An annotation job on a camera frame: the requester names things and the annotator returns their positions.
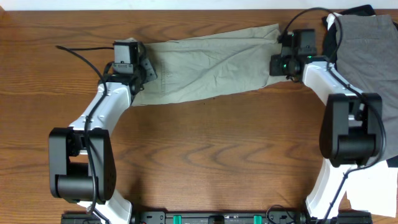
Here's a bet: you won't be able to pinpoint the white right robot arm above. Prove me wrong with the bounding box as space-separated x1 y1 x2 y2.
270 54 386 223

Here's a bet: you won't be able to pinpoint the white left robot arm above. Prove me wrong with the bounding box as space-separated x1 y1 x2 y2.
49 53 157 223

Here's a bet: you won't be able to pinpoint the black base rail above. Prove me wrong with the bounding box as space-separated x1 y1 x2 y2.
60 210 373 224

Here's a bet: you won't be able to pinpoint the black folded garment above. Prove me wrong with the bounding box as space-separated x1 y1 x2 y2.
322 4 376 63

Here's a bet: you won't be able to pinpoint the khaki green shorts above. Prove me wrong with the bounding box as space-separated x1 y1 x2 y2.
133 24 285 106

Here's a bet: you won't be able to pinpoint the grey folded shorts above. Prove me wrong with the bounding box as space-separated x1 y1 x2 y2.
336 15 397 160

